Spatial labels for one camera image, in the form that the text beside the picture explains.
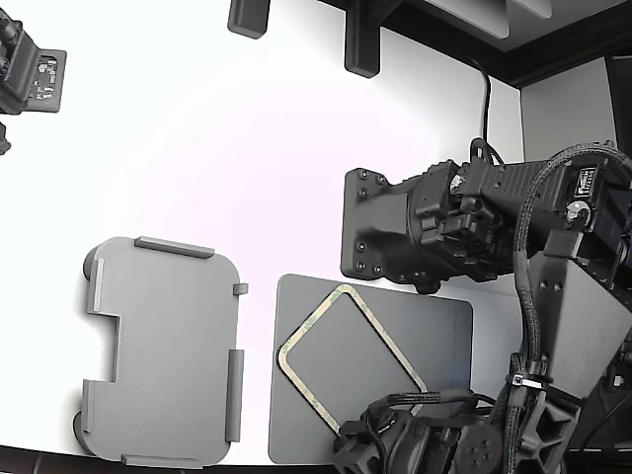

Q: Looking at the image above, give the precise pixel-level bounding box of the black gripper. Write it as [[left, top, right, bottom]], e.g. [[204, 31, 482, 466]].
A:
[[333, 392, 495, 474]]

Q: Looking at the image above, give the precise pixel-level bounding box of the beige adhesive frame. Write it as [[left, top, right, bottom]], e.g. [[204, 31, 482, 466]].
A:
[[276, 283, 429, 436]]

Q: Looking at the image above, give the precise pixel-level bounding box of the gray 3D-printed box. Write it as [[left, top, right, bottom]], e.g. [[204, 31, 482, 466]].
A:
[[72, 235, 250, 470]]

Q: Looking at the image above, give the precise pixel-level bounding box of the dark gray flat plate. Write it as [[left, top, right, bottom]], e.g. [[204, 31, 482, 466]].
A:
[[268, 273, 474, 465]]

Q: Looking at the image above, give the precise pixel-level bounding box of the thin braided cable sleeve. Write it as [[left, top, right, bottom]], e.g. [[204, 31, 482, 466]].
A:
[[374, 389, 478, 412]]

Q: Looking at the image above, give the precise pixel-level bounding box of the thick braided cable sleeve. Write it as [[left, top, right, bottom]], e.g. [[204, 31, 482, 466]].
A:
[[511, 141, 632, 391]]

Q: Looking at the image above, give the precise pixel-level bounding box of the thin black cable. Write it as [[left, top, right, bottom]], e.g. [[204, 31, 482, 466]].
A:
[[466, 55, 493, 149]]

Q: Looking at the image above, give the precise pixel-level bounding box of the tall black bracket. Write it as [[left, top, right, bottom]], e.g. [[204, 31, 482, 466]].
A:
[[344, 0, 382, 80]]

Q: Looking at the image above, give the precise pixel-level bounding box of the black shelf frame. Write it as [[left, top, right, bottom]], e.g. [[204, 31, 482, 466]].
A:
[[320, 0, 632, 91]]

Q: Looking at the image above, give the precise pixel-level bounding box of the small black bracket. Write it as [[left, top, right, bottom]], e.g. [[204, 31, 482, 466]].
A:
[[226, 0, 272, 39]]

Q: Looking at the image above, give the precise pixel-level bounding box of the black camera with circuit board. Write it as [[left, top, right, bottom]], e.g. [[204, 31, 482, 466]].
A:
[[0, 7, 68, 118]]

